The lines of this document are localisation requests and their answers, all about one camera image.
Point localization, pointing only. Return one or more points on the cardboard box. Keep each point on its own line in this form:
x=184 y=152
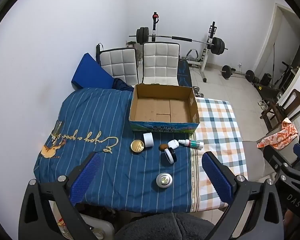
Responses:
x=162 y=110

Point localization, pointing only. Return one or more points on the white shoe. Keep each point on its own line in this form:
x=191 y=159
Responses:
x=261 y=103
x=265 y=106

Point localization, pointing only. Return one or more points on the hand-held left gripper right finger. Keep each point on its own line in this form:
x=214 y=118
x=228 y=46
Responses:
x=217 y=180

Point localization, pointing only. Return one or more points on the white earbuds case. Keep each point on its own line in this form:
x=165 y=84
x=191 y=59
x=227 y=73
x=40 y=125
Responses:
x=173 y=144

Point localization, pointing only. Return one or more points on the orange blue checked blanket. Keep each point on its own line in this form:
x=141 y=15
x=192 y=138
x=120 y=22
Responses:
x=215 y=122

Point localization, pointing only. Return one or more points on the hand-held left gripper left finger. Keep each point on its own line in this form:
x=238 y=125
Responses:
x=86 y=177

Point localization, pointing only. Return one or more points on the short barbell with black plates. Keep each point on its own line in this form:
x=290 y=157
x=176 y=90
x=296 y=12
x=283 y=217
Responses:
x=225 y=70

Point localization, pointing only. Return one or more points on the white padded chair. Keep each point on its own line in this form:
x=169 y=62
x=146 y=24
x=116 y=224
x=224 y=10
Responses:
x=120 y=65
x=160 y=62

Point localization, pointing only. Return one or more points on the white round jar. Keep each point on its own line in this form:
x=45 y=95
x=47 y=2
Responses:
x=148 y=140

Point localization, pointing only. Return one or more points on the dark blue cloth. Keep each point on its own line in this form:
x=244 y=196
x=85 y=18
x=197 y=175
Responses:
x=122 y=84

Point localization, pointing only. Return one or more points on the white door frame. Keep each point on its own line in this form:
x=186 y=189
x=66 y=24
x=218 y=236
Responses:
x=275 y=30

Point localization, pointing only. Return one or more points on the white dropper bottle teal label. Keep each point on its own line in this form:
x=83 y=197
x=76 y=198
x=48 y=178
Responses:
x=192 y=144

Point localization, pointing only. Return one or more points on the blue foam mat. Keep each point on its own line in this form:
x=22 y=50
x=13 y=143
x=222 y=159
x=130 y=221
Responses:
x=90 y=72

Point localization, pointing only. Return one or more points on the white jar black lid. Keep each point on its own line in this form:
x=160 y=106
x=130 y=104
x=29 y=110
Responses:
x=170 y=155

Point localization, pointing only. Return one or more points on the blue striped blanket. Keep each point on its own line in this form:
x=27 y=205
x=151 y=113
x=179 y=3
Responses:
x=102 y=120

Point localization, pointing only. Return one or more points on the chrome dumbbell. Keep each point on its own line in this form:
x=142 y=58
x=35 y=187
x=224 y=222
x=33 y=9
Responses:
x=196 y=89
x=200 y=95

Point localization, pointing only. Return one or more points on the stack of black weight plates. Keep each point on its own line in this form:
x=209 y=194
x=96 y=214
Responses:
x=256 y=80

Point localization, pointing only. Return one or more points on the silver round tin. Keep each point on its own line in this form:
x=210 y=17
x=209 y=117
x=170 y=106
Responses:
x=164 y=180

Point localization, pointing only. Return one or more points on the white plastic container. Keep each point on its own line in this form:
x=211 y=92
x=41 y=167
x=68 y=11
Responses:
x=100 y=226

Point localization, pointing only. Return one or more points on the black folded frame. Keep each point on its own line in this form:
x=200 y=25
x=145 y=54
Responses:
x=99 y=52

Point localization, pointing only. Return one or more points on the brown walnut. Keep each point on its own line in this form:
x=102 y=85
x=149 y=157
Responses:
x=163 y=147

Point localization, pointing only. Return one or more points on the dark wooden chair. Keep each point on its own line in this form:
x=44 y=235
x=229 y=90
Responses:
x=293 y=102

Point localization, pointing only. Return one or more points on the grey padded seat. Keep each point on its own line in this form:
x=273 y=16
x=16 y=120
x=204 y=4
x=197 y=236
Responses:
x=252 y=160

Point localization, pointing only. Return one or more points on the long barbell with black plates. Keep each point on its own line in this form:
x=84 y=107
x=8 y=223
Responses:
x=142 y=36

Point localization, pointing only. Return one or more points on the orange patterned cloth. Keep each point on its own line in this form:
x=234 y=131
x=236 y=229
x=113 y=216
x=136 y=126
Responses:
x=282 y=135

